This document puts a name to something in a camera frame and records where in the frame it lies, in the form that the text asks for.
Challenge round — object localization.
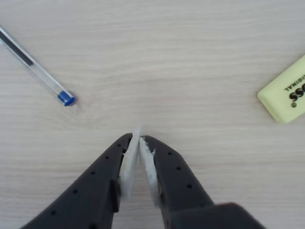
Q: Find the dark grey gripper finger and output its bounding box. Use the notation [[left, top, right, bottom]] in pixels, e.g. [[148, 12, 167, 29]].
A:
[[19, 125, 143, 229], [139, 135, 265, 229]]

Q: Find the pale yellow Stabilo Boss highlighter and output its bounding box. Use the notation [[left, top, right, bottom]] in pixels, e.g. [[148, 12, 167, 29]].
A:
[[257, 54, 305, 124]]

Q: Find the clear ballpoint pen blue plug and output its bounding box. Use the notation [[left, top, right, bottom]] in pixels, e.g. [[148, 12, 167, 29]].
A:
[[0, 26, 76, 107]]

